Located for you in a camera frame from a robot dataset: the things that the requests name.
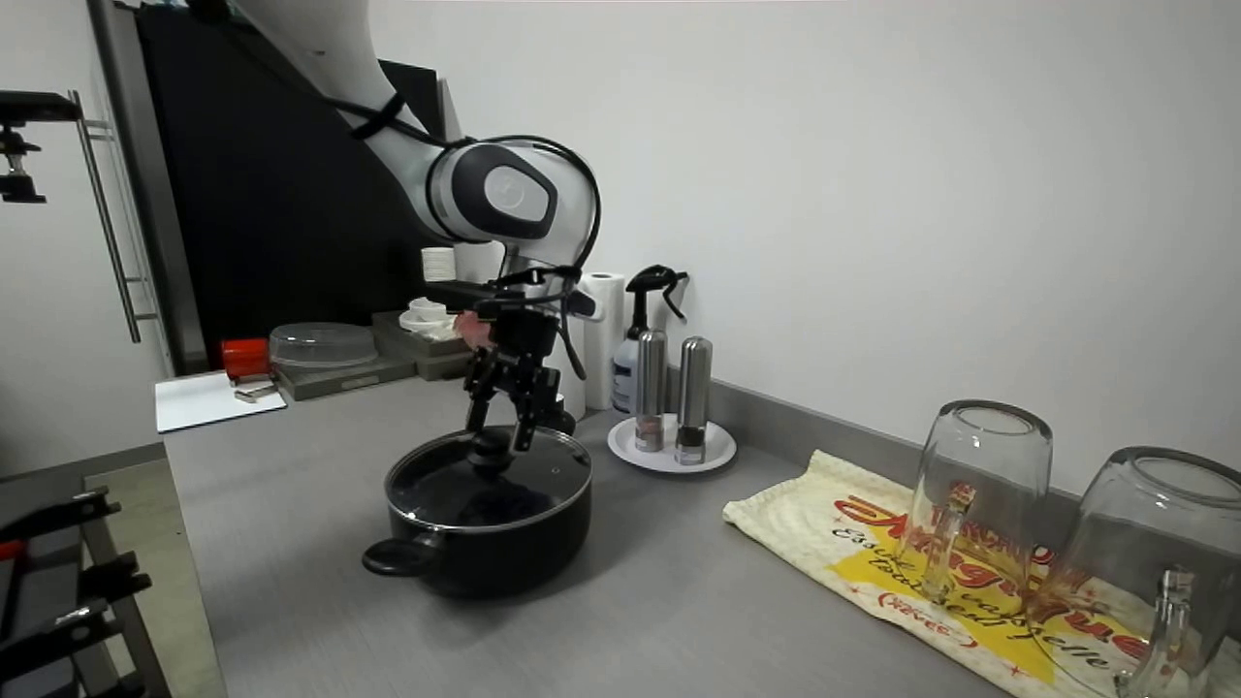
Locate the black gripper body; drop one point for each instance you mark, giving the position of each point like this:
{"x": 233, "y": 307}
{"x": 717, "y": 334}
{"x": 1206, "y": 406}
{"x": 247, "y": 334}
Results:
{"x": 514, "y": 326}

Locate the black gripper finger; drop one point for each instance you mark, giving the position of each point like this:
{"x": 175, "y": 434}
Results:
{"x": 481, "y": 388}
{"x": 530, "y": 415}

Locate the glass pot lid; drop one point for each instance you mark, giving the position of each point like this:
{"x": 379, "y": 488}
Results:
{"x": 481, "y": 484}

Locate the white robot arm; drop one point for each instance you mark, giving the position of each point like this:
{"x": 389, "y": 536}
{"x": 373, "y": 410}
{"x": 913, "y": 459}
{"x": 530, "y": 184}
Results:
{"x": 530, "y": 197}

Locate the black cooking pot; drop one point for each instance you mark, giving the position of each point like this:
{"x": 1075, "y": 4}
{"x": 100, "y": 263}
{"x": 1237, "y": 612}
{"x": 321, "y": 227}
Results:
{"x": 481, "y": 564}

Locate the tub with orange lid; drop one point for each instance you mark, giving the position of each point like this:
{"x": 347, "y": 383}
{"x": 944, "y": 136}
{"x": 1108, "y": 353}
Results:
{"x": 321, "y": 346}

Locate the front paper towel roll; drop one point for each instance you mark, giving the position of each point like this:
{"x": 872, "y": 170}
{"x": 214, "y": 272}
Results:
{"x": 592, "y": 340}

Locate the left steel pepper mill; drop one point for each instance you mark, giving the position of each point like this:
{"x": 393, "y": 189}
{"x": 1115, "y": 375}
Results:
{"x": 651, "y": 388}

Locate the right steel salt mill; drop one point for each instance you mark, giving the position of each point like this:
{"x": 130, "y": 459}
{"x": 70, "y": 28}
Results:
{"x": 693, "y": 403}

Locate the white round saucer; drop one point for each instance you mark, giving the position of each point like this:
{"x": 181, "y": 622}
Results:
{"x": 719, "y": 448}

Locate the upside down drinking glass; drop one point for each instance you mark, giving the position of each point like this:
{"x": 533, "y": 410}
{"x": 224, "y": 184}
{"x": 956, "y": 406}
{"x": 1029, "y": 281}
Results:
{"x": 982, "y": 479}

